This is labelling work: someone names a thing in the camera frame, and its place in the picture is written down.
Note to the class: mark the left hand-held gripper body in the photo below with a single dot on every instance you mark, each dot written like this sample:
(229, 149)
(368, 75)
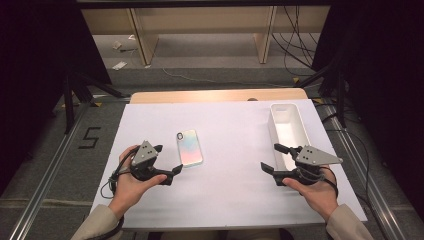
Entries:
(143, 156)

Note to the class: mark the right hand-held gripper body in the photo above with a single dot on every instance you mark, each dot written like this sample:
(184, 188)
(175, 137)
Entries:
(311, 156)

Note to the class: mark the white plastic bin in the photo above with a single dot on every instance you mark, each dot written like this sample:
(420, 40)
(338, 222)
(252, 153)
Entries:
(286, 128)

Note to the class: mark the phone with iridescent case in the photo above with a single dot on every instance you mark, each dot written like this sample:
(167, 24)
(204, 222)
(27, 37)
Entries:
(189, 148)

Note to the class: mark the person's left hand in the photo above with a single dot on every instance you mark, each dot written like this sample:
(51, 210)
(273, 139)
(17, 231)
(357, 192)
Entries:
(128, 191)

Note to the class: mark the person's right hand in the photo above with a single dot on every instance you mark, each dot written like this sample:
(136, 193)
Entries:
(316, 196)

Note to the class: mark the black metal stand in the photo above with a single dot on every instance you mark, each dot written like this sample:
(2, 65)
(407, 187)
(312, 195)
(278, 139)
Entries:
(340, 100)
(69, 106)

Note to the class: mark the light wooden table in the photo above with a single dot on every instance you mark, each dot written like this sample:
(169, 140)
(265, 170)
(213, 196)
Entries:
(200, 96)

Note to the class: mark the white paper scrap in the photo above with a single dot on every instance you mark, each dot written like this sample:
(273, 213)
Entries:
(119, 65)
(117, 45)

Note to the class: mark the dark curtain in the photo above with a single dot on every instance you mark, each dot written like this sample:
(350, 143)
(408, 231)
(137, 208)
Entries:
(33, 66)
(383, 83)

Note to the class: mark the light wooden desk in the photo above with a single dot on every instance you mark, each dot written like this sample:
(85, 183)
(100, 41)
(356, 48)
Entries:
(200, 20)

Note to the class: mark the aluminium floor rail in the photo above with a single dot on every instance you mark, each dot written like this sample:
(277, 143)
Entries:
(43, 186)
(376, 196)

